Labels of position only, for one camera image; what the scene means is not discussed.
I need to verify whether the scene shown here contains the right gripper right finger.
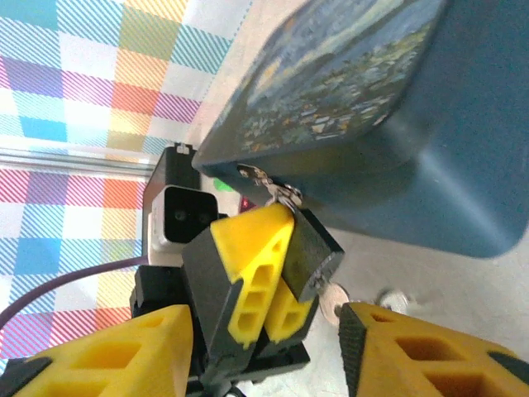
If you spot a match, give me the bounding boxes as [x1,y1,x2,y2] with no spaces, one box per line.
[335,300,529,397]

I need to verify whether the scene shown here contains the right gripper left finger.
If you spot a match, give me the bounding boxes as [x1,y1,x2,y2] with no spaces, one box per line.
[0,304,195,397]

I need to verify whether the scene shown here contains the dark padlock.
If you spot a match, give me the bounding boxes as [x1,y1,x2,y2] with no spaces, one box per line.
[268,188,346,303]

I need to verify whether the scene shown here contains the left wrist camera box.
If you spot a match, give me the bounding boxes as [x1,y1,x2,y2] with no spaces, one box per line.
[142,184,220,265]

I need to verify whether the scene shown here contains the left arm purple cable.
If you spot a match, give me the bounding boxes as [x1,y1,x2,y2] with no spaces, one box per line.
[0,255,148,332]

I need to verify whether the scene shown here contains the aluminium frame post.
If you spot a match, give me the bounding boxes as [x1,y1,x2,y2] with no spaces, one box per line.
[0,142,160,177]

